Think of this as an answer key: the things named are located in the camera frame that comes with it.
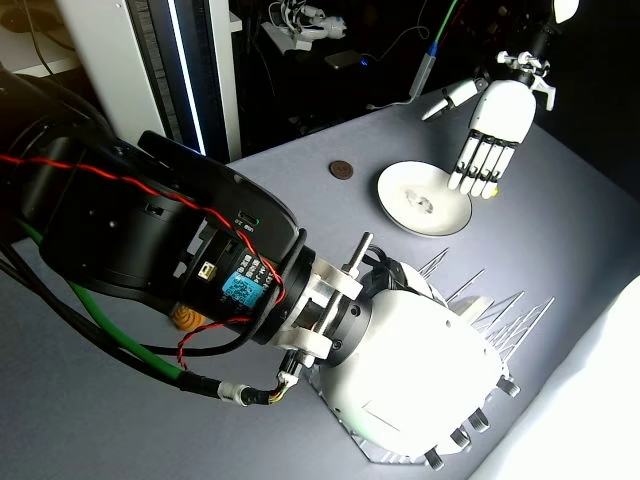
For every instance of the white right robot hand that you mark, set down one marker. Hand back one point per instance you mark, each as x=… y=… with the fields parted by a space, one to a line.
x=415 y=360

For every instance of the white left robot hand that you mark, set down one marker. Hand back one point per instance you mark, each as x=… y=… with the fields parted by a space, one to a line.
x=502 y=115

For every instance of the white background shelf board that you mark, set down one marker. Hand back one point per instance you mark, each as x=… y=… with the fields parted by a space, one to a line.
x=40 y=57

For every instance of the grey power bank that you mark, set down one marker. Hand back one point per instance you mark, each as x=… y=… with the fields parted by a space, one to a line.
x=345 y=60

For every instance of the brown round cookie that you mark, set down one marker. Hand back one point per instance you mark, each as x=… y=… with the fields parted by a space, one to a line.
x=341 y=169

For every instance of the white idle robot hand model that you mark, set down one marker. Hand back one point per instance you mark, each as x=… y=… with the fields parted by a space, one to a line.
x=310 y=22

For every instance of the orange swirl cookie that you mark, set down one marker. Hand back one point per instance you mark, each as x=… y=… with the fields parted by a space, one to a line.
x=185 y=320

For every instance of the white cabinet with light strip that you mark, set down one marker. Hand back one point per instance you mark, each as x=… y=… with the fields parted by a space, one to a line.
x=110 y=60

